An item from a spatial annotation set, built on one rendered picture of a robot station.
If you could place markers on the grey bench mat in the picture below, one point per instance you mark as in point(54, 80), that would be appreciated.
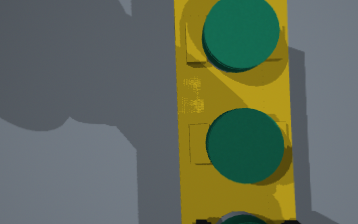
point(89, 119)

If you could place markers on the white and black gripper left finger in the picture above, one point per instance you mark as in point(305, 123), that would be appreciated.
point(202, 221)

